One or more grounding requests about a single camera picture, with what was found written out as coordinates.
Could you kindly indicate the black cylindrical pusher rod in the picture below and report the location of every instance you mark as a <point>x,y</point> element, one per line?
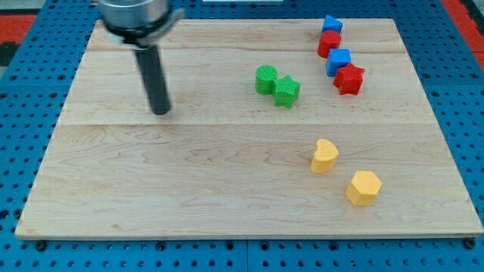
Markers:
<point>151,71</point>

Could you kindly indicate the green star block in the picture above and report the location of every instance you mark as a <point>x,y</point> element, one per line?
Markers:
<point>285,91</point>

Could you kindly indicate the red star block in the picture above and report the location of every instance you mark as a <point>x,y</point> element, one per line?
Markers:
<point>348,79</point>

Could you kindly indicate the yellow hexagon block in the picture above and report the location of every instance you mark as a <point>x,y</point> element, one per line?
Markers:
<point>363,188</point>

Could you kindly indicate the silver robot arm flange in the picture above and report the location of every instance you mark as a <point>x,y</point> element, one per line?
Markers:
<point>139,24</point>

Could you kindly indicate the blue triangle block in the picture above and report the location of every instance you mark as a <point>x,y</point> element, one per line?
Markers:
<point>332,24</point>

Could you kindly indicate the green cylinder block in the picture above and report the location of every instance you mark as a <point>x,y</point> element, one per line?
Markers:
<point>265,75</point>

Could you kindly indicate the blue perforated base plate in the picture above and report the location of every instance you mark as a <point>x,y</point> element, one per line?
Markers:
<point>38,79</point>

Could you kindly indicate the yellow heart block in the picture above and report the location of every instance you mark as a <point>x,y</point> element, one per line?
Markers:
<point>325,156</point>

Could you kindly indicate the red cylinder block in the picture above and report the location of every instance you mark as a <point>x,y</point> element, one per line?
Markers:
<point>328,40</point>

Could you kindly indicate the blue cube block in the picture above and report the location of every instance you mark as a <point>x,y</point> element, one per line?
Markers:
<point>337,58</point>

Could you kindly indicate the wooden board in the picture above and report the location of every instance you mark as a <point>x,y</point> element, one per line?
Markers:
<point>225,163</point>

